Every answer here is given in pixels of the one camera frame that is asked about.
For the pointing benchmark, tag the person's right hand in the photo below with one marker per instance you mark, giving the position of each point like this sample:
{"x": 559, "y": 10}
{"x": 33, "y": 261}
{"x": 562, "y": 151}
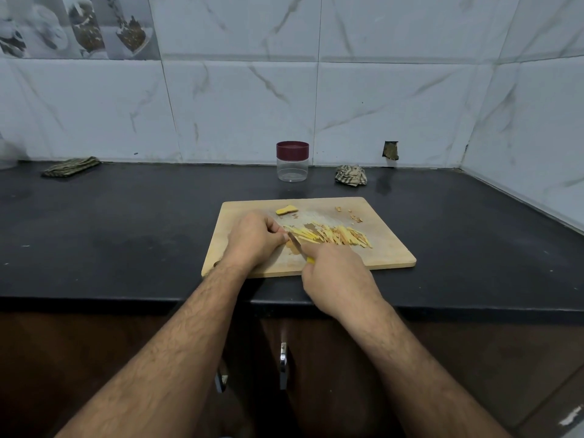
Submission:
{"x": 342, "y": 280}

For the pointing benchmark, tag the person's left hand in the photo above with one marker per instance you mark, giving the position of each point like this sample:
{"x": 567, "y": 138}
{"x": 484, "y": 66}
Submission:
{"x": 251, "y": 240}

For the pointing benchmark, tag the pile of ginger strips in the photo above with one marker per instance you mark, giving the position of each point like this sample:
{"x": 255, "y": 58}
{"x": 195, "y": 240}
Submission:
{"x": 333, "y": 235}

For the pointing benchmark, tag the pile of yellow ginger slices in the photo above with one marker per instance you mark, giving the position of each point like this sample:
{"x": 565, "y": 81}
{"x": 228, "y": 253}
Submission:
{"x": 286, "y": 210}

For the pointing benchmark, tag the wooden cutting board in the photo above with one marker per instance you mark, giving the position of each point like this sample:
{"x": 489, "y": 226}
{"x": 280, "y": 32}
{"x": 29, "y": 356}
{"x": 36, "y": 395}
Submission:
{"x": 392, "y": 251}

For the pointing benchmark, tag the clear jar maroon lid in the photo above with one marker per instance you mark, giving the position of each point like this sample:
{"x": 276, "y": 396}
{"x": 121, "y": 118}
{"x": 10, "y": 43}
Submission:
{"x": 293, "y": 171}

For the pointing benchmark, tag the person's right forearm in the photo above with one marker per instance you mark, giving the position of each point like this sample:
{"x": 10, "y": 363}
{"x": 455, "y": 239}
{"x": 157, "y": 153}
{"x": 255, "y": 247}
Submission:
{"x": 438, "y": 383}

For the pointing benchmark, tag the person's left forearm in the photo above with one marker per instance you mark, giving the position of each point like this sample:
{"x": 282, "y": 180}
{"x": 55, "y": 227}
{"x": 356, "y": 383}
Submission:
{"x": 155, "y": 365}

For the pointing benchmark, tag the small ginger peel scraps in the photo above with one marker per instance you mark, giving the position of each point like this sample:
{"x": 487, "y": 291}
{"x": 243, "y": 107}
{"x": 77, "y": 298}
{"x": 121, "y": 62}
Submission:
{"x": 349, "y": 214}

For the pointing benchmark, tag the black countertop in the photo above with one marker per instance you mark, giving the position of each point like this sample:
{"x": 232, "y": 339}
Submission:
{"x": 91, "y": 237}

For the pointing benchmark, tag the crumpled patterned cloth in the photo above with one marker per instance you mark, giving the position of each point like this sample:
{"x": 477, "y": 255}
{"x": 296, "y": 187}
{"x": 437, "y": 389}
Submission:
{"x": 350, "y": 176}

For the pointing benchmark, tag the folded green cloth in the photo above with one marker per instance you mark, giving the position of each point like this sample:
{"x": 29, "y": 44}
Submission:
{"x": 71, "y": 167}

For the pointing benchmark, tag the brown wooden cabinet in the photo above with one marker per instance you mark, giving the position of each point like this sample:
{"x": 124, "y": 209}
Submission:
{"x": 91, "y": 374}

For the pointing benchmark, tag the decorative picture tiles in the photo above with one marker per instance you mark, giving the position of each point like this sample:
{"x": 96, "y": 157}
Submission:
{"x": 82, "y": 24}

